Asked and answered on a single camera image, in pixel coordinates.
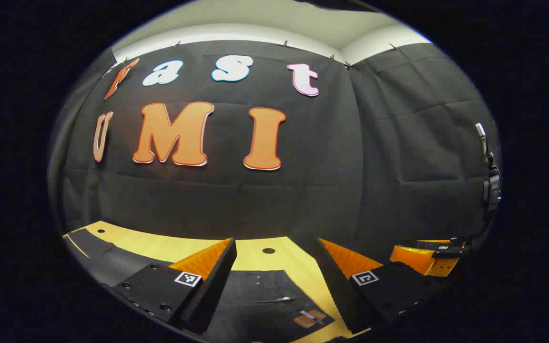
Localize dark blue jeans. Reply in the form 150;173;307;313
64;229;338;343

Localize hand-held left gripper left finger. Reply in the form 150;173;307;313
112;237;238;335

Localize black backdrop cloth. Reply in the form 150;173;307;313
48;39;501;267

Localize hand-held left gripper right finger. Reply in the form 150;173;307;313
312;237;449;334

